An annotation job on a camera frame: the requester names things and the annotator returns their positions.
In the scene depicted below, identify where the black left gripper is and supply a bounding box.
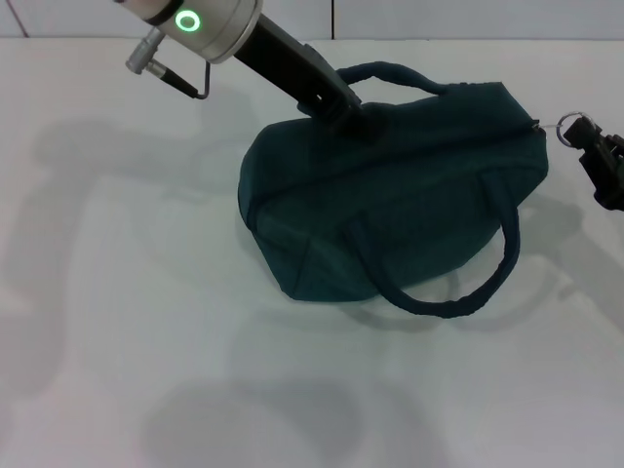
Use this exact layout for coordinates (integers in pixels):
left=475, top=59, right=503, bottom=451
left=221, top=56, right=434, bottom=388
left=232, top=11, right=387, bottom=143

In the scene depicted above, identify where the dark teal fabric lunch bag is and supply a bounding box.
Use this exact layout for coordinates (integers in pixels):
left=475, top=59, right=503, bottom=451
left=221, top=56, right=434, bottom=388
left=237, top=60, right=595, bottom=319

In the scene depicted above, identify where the left arm connector cable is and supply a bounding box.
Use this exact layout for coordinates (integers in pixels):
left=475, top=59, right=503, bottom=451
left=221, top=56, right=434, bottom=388
left=125, top=26, right=214, bottom=102

